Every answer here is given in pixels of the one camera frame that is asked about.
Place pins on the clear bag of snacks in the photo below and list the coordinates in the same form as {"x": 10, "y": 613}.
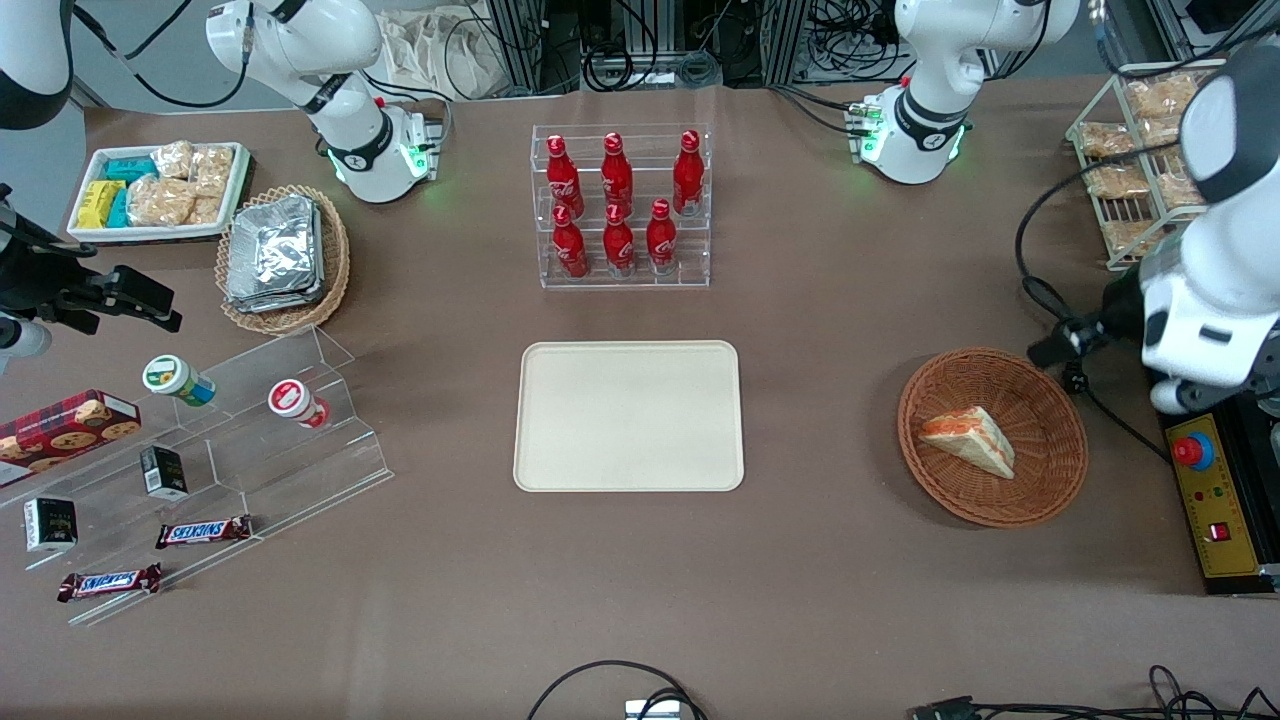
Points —
{"x": 1130, "y": 237}
{"x": 207, "y": 210}
{"x": 1180, "y": 190}
{"x": 1105, "y": 139}
{"x": 212, "y": 170}
{"x": 160, "y": 201}
{"x": 173, "y": 159}
{"x": 1160, "y": 97}
{"x": 1116, "y": 181}

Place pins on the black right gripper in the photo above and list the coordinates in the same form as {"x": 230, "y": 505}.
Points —
{"x": 42, "y": 282}

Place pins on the white plug connector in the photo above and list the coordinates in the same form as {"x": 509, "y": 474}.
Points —
{"x": 652, "y": 710}

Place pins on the beige rectangular tray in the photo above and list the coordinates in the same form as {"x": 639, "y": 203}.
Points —
{"x": 628, "y": 416}

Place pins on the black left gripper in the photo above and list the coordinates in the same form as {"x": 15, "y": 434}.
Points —
{"x": 1116, "y": 310}

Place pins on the silver foil pack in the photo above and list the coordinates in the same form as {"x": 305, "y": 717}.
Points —
{"x": 290, "y": 303}
{"x": 272, "y": 245}

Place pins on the small black box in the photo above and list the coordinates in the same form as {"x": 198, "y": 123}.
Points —
{"x": 50, "y": 525}
{"x": 163, "y": 472}

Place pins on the clear acrylic bottle rack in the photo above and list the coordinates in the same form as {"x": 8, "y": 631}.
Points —
{"x": 640, "y": 280}

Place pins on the yellow snack packet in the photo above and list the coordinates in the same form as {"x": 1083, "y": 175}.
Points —
{"x": 96, "y": 204}

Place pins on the triangle sandwich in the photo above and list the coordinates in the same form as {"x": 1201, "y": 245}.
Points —
{"x": 968, "y": 440}

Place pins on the red cookie box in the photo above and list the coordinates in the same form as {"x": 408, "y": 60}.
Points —
{"x": 65, "y": 432}

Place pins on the clear acrylic step shelf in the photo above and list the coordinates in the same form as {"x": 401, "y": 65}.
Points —
{"x": 290, "y": 470}

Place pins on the round brown wicker basket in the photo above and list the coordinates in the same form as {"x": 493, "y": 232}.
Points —
{"x": 1040, "y": 480}

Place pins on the teal snack packet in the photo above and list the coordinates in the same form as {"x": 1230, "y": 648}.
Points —
{"x": 130, "y": 169}
{"x": 119, "y": 208}

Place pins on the beige cloth bag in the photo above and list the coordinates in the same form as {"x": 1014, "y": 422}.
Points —
{"x": 440, "y": 50}

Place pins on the green lid cup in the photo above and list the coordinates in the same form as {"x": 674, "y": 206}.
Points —
{"x": 176, "y": 379}

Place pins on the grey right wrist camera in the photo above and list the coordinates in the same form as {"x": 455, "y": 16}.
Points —
{"x": 20, "y": 338}

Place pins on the Snickers bar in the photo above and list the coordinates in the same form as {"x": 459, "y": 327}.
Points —
{"x": 108, "y": 583}
{"x": 204, "y": 532}

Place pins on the white snack tray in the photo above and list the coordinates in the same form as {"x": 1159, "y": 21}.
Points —
{"x": 150, "y": 232}

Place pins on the yellow emergency stop box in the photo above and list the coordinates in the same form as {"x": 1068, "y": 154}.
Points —
{"x": 1218, "y": 515}

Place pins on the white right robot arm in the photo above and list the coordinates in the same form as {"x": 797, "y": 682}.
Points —
{"x": 330, "y": 70}

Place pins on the red lid cup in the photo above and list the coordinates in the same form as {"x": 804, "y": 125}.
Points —
{"x": 296, "y": 402}

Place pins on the red cola bottle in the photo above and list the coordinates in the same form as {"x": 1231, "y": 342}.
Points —
{"x": 661, "y": 238}
{"x": 570, "y": 245}
{"x": 564, "y": 178}
{"x": 619, "y": 243}
{"x": 688, "y": 172}
{"x": 617, "y": 175}

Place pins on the oval wicker basket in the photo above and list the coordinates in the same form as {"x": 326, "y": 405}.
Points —
{"x": 335, "y": 270}

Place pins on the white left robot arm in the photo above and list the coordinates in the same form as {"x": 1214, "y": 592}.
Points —
{"x": 1215, "y": 290}

